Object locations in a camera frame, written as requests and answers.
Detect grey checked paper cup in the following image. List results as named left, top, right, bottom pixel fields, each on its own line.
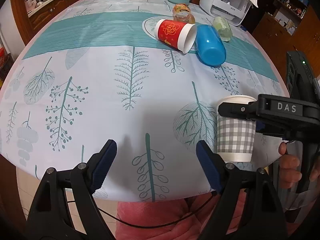
left=215, top=94, right=258, bottom=163

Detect red paper cup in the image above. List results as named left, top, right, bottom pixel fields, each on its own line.
left=154, top=19, right=197, bottom=54

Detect orange patterned glass jar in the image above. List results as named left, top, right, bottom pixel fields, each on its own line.
left=172, top=3, right=195, bottom=24

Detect thin black cable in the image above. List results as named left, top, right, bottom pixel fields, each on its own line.
left=66, top=191, right=218, bottom=229

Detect green clear glass jar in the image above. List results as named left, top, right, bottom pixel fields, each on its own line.
left=213, top=16, right=233, bottom=42

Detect person's right hand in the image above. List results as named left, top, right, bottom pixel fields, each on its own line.
left=278, top=142, right=302, bottom=189

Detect wooden kitchen cabinets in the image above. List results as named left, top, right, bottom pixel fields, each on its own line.
left=10, top=0, right=78, bottom=44

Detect blue plastic cup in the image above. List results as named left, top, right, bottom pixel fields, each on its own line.
left=195, top=24, right=226, bottom=67

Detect leaf print tablecloth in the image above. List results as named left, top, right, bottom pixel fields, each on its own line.
left=1, top=0, right=287, bottom=202

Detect white countertop appliance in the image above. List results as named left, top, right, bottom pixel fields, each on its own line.
left=199, top=0, right=254, bottom=26

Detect wooden shelf cabinet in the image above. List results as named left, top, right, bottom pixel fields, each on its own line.
left=252, top=0, right=320, bottom=86

